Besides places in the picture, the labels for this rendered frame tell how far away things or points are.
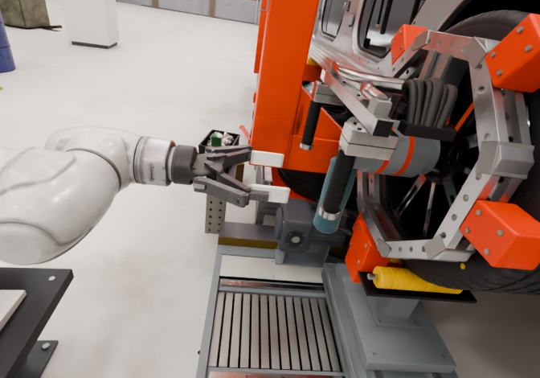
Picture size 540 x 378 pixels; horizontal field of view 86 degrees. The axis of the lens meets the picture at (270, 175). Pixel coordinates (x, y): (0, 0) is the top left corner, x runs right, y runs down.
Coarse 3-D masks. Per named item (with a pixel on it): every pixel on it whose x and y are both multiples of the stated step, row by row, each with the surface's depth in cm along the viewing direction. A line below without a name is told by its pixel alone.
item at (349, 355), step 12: (336, 264) 130; (324, 276) 129; (336, 276) 127; (324, 288) 127; (336, 288) 122; (336, 300) 116; (336, 312) 111; (336, 324) 109; (348, 324) 108; (336, 336) 108; (348, 336) 104; (348, 348) 98; (348, 360) 96; (360, 360) 97; (348, 372) 95; (360, 372) 94; (372, 372) 92; (384, 372) 93; (396, 372) 95; (408, 372) 96; (420, 372) 97; (432, 372) 94
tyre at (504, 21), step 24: (456, 24) 72; (480, 24) 64; (504, 24) 58; (528, 96) 51; (528, 192) 49; (408, 264) 80; (432, 264) 70; (456, 264) 63; (480, 264) 57; (456, 288) 64; (480, 288) 60; (504, 288) 59; (528, 288) 59
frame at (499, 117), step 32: (416, 64) 80; (480, 64) 52; (480, 96) 51; (512, 96) 50; (480, 128) 51; (512, 128) 49; (480, 160) 49; (512, 160) 46; (480, 192) 49; (512, 192) 49; (384, 224) 87; (448, 224) 55; (384, 256) 76; (416, 256) 64; (448, 256) 57
